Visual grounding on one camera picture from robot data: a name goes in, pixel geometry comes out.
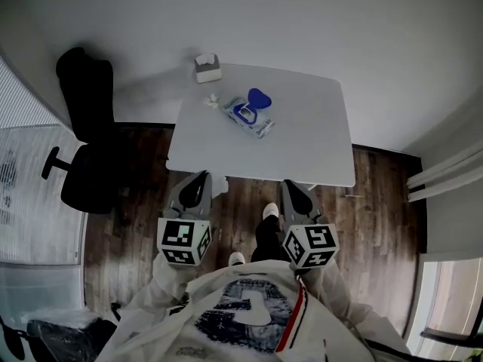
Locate plastic wrapped black chair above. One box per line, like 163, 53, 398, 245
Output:
0, 302, 118, 362

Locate black office chair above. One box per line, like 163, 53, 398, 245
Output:
40, 46, 122, 216

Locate person's black trousers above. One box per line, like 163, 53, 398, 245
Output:
249, 212, 285, 265

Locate white vertical pipe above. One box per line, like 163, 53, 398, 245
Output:
406, 146, 483, 189
408, 164, 483, 204

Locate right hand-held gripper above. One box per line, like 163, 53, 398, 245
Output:
280, 179, 340, 271

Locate person's right white shoe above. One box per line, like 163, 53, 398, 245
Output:
261, 201, 281, 220

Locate white table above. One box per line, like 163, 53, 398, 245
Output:
165, 63, 357, 196

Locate person's white shoe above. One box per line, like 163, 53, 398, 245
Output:
227, 250, 247, 268
261, 201, 281, 220

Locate black framed window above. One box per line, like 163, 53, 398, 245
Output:
405, 252, 483, 362

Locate striped glass partition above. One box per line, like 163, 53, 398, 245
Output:
0, 56, 90, 362

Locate person's left white shoe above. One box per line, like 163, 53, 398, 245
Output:
227, 250, 247, 268

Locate white printed sweatshirt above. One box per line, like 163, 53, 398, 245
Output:
94, 258, 413, 362

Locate person's right forearm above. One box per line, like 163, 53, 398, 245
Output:
291, 263, 352, 317

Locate grey white tissue box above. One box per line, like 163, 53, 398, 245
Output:
193, 51, 223, 84

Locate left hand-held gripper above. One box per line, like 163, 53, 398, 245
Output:
155, 170, 214, 268

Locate blue lidded wipes pack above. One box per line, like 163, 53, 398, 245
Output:
220, 87, 277, 140

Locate person's left forearm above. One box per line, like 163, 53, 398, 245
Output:
150, 254, 198, 309

